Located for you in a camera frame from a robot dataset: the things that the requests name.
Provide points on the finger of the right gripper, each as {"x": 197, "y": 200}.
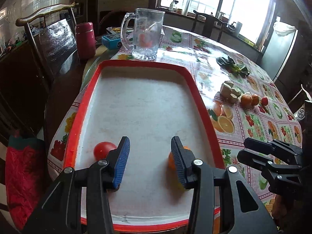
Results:
{"x": 270, "y": 146}
{"x": 265, "y": 165}

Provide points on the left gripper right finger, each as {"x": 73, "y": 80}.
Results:
{"x": 241, "y": 211}

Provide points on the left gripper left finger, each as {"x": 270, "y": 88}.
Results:
{"x": 59, "y": 211}

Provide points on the orange tangerine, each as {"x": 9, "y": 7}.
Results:
{"x": 171, "y": 160}
{"x": 246, "y": 100}
{"x": 255, "y": 100}

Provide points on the red tomato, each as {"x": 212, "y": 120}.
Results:
{"x": 102, "y": 149}
{"x": 264, "y": 101}

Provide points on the green tomato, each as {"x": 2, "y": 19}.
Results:
{"x": 180, "y": 187}

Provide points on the right hand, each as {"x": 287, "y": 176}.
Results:
{"x": 280, "y": 213}

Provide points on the floral fruit plastic tablecloth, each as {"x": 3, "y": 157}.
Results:
{"x": 232, "y": 122}

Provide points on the red cloth bag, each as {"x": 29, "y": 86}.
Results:
{"x": 26, "y": 177}

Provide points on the round beige tofu piece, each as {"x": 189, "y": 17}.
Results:
{"x": 233, "y": 98}

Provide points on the beige ribbed tofu block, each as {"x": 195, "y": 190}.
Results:
{"x": 237, "y": 92}

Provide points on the square beige tofu block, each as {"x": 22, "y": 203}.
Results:
{"x": 229, "y": 83}

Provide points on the grey refrigerator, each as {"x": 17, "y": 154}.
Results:
{"x": 279, "y": 48}

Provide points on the green leafy vegetable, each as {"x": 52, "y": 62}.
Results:
{"x": 232, "y": 67}

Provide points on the white container on sill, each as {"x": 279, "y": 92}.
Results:
{"x": 237, "y": 29}

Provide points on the kettle on sill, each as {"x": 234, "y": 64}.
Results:
{"x": 232, "y": 26}

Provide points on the red rimmed white tray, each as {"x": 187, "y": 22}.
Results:
{"x": 149, "y": 102}

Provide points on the dark chair by window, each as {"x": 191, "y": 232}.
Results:
{"x": 208, "y": 25}

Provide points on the dark red thermos cup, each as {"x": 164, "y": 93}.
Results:
{"x": 85, "y": 38}

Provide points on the blue box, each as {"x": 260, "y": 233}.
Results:
{"x": 112, "y": 41}

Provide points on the clear glass beer mug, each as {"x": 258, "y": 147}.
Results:
{"x": 146, "y": 33}

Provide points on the wooden chair with curved top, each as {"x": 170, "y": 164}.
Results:
{"x": 54, "y": 43}

